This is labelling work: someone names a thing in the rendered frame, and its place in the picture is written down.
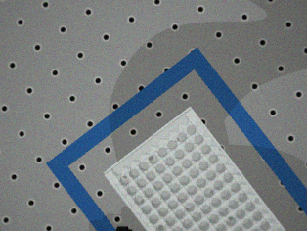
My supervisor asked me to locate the grey perforated base plate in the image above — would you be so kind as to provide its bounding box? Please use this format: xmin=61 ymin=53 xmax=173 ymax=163
xmin=0 ymin=0 xmax=307 ymax=231

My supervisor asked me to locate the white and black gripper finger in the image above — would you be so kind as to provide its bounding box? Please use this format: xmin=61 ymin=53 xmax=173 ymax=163
xmin=116 ymin=226 xmax=132 ymax=231

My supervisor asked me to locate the clear well plate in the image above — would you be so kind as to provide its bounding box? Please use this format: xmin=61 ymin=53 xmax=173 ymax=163
xmin=104 ymin=106 xmax=285 ymax=231

